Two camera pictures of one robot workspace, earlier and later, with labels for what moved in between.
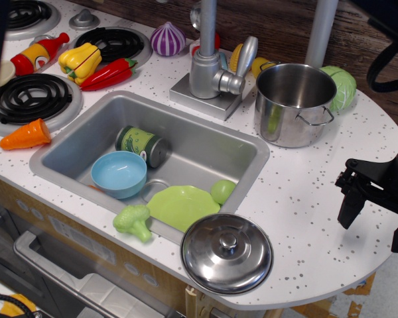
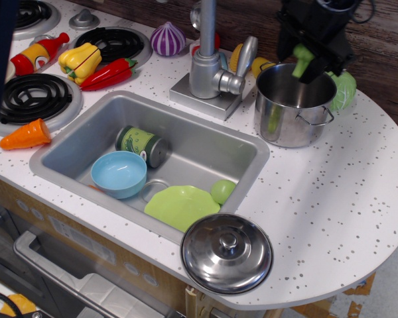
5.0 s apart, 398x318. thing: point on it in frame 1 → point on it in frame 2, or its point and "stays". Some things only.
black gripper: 387,183 → 321,31
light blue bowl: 119,174 stays
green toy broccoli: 132,220 → 304,56
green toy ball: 221,190 stays
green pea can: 152,146 stays
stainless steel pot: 291,103 stays
